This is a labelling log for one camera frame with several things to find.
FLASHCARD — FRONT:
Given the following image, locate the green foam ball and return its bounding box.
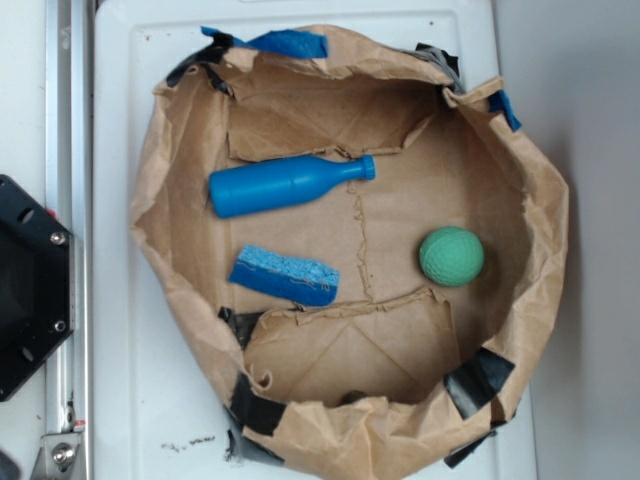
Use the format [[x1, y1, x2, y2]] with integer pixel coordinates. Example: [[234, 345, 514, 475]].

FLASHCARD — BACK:
[[418, 226, 485, 287]]

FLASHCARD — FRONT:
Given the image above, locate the blue sponge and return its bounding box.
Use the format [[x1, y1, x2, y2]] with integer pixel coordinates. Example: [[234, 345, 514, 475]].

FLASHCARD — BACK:
[[228, 245, 341, 307]]

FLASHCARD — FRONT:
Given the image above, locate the brown paper bag bin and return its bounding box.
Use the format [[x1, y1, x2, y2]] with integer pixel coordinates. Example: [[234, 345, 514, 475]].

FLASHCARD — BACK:
[[130, 25, 569, 479]]

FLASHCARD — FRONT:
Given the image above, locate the blue plastic bottle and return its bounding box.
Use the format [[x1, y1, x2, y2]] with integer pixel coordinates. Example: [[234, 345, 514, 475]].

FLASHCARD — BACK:
[[209, 155, 376, 219]]

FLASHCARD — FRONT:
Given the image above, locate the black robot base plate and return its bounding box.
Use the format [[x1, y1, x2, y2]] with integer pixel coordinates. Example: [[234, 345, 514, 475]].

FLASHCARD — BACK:
[[1, 174, 73, 402]]

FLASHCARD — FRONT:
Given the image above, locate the aluminium extrusion rail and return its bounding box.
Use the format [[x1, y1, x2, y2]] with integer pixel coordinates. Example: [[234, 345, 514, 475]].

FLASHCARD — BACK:
[[45, 1, 98, 479]]

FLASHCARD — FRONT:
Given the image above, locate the metal corner bracket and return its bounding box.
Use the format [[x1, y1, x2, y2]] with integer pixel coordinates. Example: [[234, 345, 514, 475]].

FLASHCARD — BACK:
[[30, 432, 86, 480]]

